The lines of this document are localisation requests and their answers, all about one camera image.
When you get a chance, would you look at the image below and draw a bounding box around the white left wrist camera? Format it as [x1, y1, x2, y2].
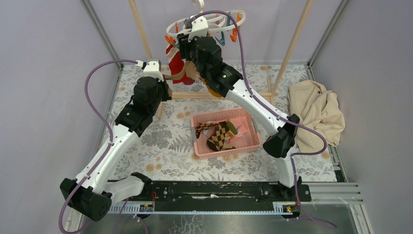
[135, 59, 165, 81]

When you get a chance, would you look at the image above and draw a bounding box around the white round clip hanger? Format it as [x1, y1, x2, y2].
[165, 10, 246, 41]

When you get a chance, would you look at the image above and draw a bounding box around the floral table mat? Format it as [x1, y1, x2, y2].
[110, 64, 337, 182]

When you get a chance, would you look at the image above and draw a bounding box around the beige striped maroon sock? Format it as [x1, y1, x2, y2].
[224, 120, 238, 140]

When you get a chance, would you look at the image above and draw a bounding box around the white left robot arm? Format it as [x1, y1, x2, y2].
[60, 76, 171, 221]

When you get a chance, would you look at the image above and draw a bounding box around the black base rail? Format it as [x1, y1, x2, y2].
[130, 181, 312, 213]

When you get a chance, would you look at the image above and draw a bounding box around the beige cloth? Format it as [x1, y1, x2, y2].
[288, 80, 345, 147]

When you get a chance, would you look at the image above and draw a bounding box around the brown yellow argyle sock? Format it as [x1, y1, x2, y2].
[194, 120, 238, 152]

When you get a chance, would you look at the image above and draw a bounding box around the purple cable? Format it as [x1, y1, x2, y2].
[58, 59, 144, 234]
[185, 10, 338, 232]

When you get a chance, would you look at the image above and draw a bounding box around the red sock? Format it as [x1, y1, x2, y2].
[166, 44, 195, 85]

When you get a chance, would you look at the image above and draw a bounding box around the mustard yellow sock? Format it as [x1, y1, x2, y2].
[200, 77, 222, 98]

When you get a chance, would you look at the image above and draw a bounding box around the wooden rack frame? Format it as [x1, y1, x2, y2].
[128, 0, 313, 104]

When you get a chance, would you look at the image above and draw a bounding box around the pink patterned sock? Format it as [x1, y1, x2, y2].
[198, 121, 247, 143]

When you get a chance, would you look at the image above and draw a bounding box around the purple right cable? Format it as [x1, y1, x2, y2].
[185, 10, 338, 232]

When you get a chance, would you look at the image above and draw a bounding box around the pink basket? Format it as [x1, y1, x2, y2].
[191, 108, 262, 159]

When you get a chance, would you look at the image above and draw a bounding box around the tan ribbed sock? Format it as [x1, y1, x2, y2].
[163, 61, 198, 80]

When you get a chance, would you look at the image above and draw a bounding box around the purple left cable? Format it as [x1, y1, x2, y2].
[58, 59, 144, 234]

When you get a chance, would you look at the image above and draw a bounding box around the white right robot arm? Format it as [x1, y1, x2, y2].
[177, 34, 299, 201]

